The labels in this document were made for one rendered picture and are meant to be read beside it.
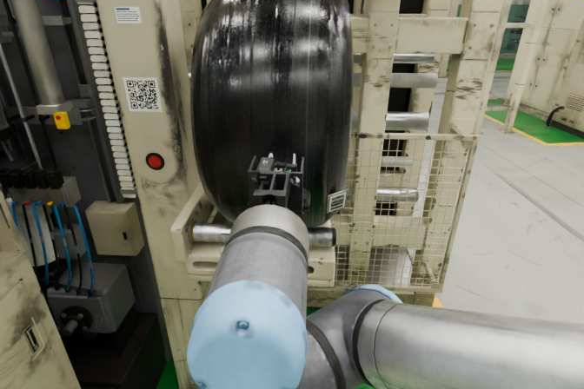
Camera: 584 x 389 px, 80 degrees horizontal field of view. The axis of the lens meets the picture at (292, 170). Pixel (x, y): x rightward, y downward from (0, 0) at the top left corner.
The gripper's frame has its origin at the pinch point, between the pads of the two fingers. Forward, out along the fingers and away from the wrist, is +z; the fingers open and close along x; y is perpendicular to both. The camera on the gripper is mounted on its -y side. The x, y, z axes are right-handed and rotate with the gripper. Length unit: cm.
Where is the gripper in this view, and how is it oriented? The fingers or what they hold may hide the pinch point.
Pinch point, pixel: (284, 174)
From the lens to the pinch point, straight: 59.8
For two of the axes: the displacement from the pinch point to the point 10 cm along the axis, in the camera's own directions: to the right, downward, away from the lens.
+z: 0.6, -4.3, 9.0
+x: -10.0, -0.3, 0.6
